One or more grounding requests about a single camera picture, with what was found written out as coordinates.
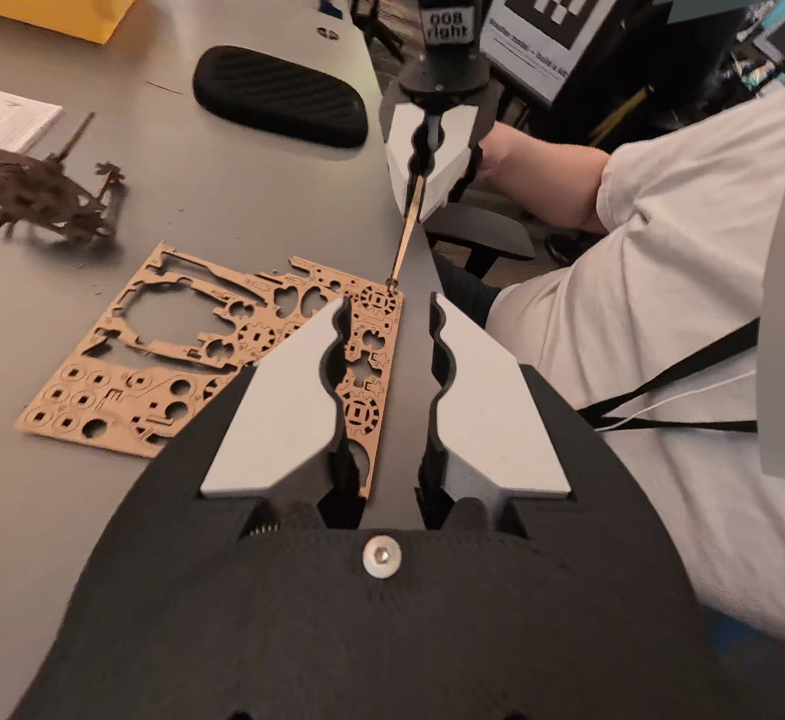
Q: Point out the dark assembled wooden model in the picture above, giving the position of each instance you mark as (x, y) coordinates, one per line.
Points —
(43, 199)

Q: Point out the black office chair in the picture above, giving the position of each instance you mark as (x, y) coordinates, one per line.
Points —
(484, 236)

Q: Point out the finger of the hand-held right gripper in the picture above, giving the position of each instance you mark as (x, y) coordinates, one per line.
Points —
(402, 150)
(454, 150)

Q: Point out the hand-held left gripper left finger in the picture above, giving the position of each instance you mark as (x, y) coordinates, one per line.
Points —
(282, 419)

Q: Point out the person's right hand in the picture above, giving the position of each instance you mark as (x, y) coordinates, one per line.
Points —
(498, 150)

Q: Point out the black wrist rest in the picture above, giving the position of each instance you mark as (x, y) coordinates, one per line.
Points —
(282, 95)

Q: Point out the thin wooden stick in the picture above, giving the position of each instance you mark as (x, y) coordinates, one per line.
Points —
(406, 236)

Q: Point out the person's right forearm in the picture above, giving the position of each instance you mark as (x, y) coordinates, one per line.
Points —
(564, 180)

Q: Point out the white paper sheet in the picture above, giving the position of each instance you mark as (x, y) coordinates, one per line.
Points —
(21, 119)

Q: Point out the laser-cut wooden part sheet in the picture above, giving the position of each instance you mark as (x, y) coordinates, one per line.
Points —
(178, 364)

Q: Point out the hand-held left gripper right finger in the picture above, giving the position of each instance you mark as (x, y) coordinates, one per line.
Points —
(497, 426)

